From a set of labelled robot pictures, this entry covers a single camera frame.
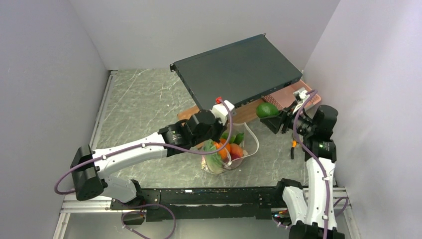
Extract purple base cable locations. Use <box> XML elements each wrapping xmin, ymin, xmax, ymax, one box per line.
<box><xmin>121</xmin><ymin>203</ymin><xmax>177</xmax><ymax>239</ymax></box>

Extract dark rack server chassis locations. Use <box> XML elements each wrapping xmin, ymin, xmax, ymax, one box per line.
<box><xmin>170</xmin><ymin>34</ymin><xmax>302</xmax><ymax>110</ymax></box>

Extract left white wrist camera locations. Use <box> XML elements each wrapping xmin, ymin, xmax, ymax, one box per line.
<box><xmin>211</xmin><ymin>97</ymin><xmax>236</xmax><ymax>125</ymax></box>

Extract brown wooden board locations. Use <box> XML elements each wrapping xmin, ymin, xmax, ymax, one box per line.
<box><xmin>177</xmin><ymin>99</ymin><xmax>264</xmax><ymax>124</ymax></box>

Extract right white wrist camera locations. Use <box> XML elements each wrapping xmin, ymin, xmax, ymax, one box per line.
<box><xmin>293</xmin><ymin>87</ymin><xmax>309</xmax><ymax>105</ymax></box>

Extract orange fake fruit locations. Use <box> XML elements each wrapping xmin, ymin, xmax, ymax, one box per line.
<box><xmin>218</xmin><ymin>143</ymin><xmax>244</xmax><ymax>163</ymax></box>

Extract aluminium frame rail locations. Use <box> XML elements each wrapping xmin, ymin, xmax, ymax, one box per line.
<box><xmin>52</xmin><ymin>194</ymin><xmax>119</xmax><ymax>239</ymax></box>

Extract green fake lettuce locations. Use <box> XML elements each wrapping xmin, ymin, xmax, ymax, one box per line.
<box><xmin>202</xmin><ymin>140</ymin><xmax>226</xmax><ymax>175</ymax></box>

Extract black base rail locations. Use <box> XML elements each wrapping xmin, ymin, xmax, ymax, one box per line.
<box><xmin>110</xmin><ymin>180</ymin><xmax>307</xmax><ymax>222</ymax></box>

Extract pink perforated plastic tray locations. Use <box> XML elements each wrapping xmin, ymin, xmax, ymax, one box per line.
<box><xmin>263</xmin><ymin>80</ymin><xmax>311</xmax><ymax>110</ymax></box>

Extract orange handled pliers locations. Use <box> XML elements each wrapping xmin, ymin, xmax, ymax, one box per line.
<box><xmin>290</xmin><ymin>140</ymin><xmax>298</xmax><ymax>160</ymax></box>

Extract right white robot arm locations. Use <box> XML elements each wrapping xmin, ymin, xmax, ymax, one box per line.
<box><xmin>260</xmin><ymin>104</ymin><xmax>345</xmax><ymax>239</ymax></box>

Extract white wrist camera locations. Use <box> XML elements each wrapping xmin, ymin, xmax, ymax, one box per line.
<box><xmin>211</xmin><ymin>97</ymin><xmax>236</xmax><ymax>125</ymax></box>
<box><xmin>293</xmin><ymin>87</ymin><xmax>309</xmax><ymax>105</ymax></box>

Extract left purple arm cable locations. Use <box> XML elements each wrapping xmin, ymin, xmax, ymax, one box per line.
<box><xmin>54</xmin><ymin>99</ymin><xmax>234</xmax><ymax>195</ymax></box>

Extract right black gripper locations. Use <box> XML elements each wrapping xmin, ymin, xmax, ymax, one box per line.
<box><xmin>261</xmin><ymin>100</ymin><xmax>316</xmax><ymax>136</ymax></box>

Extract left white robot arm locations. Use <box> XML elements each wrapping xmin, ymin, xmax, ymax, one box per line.
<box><xmin>70</xmin><ymin>105</ymin><xmax>230</xmax><ymax>209</ymax></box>

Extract clear zip top bag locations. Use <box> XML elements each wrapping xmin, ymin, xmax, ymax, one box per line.
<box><xmin>201</xmin><ymin>123</ymin><xmax>259</xmax><ymax>175</ymax></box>

